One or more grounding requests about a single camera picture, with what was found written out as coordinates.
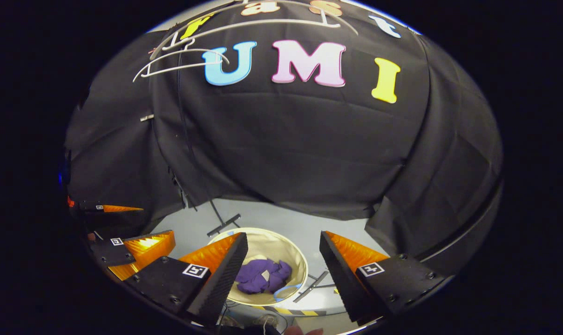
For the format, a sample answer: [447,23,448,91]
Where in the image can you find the yellow black floor tape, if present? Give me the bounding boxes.
[251,305,320,318]

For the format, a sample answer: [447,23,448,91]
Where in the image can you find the purple knit shirt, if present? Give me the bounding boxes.
[236,259,292,295]

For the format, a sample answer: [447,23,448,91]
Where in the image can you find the cream round laundry hamper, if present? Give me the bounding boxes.
[207,227,309,306]

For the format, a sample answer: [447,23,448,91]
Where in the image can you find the black backdrop cloth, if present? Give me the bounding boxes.
[65,0,504,275]

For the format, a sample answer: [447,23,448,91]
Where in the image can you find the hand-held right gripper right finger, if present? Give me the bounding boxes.
[319,230,448,327]

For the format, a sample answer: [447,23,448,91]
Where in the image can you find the white plastic hanger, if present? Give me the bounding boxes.
[133,40,230,83]
[150,0,359,61]

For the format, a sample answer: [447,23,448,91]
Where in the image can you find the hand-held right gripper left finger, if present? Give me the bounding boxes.
[123,232,249,326]

